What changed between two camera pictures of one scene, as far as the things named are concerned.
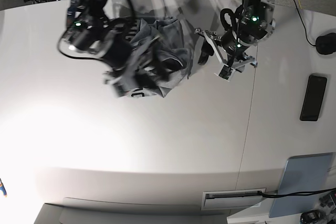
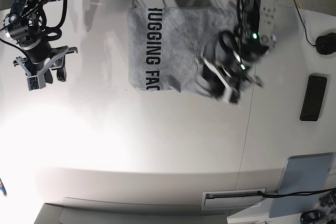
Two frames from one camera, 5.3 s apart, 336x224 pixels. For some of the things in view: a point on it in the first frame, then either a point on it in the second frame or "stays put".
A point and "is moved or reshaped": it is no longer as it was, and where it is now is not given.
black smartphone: x=313 y=98 stays put
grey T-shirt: x=171 y=61 is moved or reshaped
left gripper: x=133 y=68 → x=37 y=73
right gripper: x=231 y=53 → x=226 y=67
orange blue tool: x=2 y=188 stays put
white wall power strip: x=232 y=199 stays put
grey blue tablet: x=311 y=172 stays put
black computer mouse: x=326 y=44 stays put
